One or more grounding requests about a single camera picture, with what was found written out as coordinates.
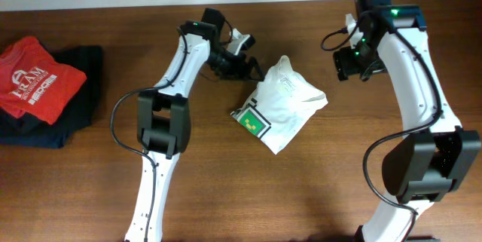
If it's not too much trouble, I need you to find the folded red printed t-shirt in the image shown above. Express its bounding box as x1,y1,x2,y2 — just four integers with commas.
1,36,87,124

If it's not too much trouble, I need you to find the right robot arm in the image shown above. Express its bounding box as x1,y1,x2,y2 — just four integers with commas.
332,0,481,242

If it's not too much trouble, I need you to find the folded dark navy garment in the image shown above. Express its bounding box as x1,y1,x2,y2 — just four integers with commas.
1,45,103,149

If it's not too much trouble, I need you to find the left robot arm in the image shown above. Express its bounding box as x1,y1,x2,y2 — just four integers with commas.
124,8,264,242

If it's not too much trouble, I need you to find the white t-shirt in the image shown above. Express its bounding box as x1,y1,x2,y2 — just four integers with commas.
231,55,328,155

